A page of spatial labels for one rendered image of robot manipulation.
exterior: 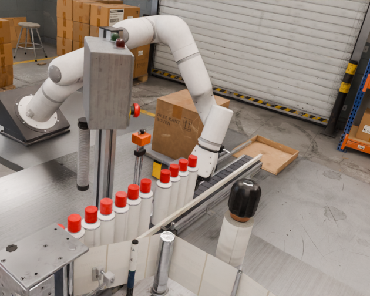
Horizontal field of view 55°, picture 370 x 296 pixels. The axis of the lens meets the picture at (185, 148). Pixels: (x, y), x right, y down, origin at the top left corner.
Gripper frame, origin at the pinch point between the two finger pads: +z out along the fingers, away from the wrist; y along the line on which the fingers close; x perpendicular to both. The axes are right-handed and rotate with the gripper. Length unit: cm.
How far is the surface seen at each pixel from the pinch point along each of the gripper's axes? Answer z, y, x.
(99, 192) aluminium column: 6.5, -13.7, -34.7
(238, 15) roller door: -158, -196, 354
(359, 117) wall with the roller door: -77, -2, 419
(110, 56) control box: -34, -2, -60
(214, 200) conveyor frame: 4.7, 5.3, 11.6
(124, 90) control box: -28, 0, -54
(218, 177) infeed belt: -1.9, -1.7, 23.5
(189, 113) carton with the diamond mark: -23.6, -23.3, 18.5
